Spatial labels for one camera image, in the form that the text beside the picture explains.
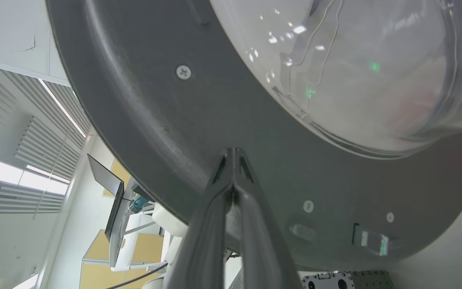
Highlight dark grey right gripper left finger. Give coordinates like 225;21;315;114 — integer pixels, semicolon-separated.
164;148;235;289

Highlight white perforated equipment box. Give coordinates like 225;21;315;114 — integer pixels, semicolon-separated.
302;270;394;289

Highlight grey washing machine door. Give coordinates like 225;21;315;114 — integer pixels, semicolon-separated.
46;0;462;272

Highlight black computer monitor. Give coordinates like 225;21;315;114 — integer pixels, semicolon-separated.
87;154;125;242

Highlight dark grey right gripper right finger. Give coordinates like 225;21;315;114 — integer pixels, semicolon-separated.
233;148;304;289

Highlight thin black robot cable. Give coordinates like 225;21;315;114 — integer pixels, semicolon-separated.
107;263;168;289

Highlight white office chair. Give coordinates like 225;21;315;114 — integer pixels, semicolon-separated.
142;202;189;289

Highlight white desk with yellow panels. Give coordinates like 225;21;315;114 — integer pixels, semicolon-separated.
79;159;165;289

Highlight teal water bottle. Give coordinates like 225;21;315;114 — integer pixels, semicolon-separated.
129;195;150;213

